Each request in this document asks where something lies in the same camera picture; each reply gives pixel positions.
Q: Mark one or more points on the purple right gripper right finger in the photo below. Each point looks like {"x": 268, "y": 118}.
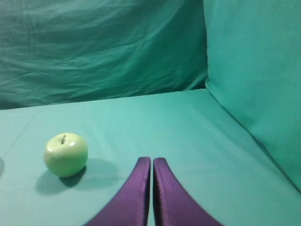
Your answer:
{"x": 172, "y": 204}

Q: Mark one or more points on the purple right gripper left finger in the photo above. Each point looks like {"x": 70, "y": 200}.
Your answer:
{"x": 130, "y": 205}

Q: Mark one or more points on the green tablecloth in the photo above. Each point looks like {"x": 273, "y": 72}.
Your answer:
{"x": 216, "y": 160}

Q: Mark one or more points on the green apple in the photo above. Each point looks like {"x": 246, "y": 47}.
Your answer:
{"x": 65, "y": 154}

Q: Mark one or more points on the green backdrop cloth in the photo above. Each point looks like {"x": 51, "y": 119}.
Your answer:
{"x": 63, "y": 51}

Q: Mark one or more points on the green side cloth right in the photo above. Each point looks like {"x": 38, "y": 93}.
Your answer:
{"x": 254, "y": 68}

